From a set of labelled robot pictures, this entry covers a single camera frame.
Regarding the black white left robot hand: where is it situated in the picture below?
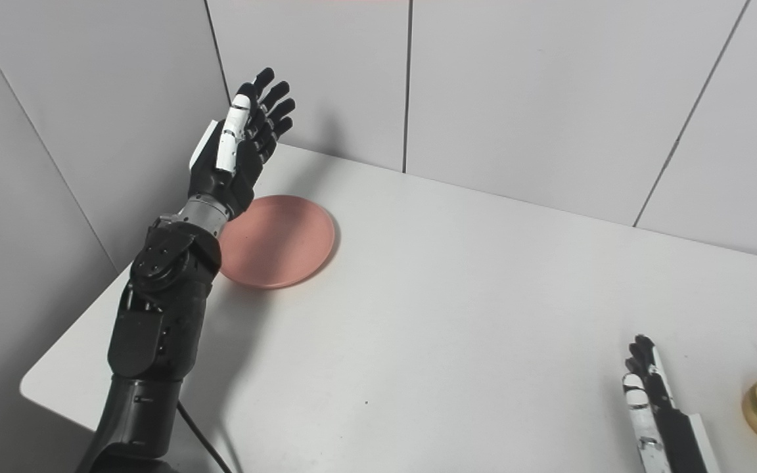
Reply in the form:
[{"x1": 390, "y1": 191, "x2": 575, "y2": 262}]
[{"x1": 187, "y1": 67, "x2": 296, "y2": 221}]

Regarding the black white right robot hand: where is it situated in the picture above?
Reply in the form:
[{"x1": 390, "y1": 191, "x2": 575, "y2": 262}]
[{"x1": 622, "y1": 334, "x2": 721, "y2": 473}]

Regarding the pink round plate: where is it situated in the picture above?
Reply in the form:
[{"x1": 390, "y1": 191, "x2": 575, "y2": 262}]
[{"x1": 218, "y1": 194, "x2": 337, "y2": 290}]

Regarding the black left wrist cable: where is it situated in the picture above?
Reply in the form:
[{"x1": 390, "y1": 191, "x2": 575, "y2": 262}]
[{"x1": 176, "y1": 399, "x2": 235, "y2": 473}]

